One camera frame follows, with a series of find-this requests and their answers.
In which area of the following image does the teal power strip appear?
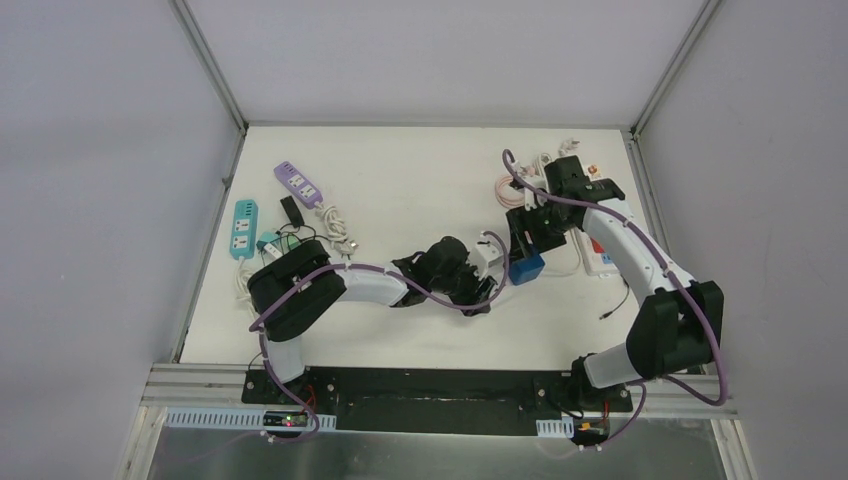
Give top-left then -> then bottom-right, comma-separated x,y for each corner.
229,199 -> 259,260

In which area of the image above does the teal charger block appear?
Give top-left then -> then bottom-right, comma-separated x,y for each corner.
256,232 -> 279,251

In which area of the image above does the pink coiled cable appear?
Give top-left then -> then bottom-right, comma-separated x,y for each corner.
494,173 -> 531,211

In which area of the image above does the black cable right side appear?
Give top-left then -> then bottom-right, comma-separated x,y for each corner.
600,278 -> 631,322

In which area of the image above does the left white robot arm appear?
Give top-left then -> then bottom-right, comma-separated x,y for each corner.
243,231 -> 509,405

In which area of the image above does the white multi-plug adapter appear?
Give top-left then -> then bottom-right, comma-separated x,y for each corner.
263,243 -> 283,259

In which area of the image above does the white cable bundle left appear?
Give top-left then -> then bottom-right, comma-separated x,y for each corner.
234,264 -> 260,313

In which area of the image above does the white coiled cable right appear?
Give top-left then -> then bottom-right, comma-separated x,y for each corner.
520,137 -> 584,180

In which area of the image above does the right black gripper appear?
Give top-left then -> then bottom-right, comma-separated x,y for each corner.
505,200 -> 575,264

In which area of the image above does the dark blue cube adapter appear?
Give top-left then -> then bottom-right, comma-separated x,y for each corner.
507,252 -> 545,286

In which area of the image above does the black charger brick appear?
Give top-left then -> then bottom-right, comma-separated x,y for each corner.
280,196 -> 306,228

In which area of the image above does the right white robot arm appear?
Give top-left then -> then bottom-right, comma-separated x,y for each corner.
502,150 -> 724,410

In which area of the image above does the white long power strip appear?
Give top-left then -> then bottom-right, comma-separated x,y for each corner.
574,229 -> 619,277

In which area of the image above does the purple power strip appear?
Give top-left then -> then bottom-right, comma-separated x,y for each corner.
273,161 -> 323,210

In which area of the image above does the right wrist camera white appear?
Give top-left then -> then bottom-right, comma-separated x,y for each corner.
523,176 -> 547,211

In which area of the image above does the white cube adapter orange sticker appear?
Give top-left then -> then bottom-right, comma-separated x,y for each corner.
586,164 -> 602,181

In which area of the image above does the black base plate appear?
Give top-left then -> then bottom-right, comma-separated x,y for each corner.
241,366 -> 633,436

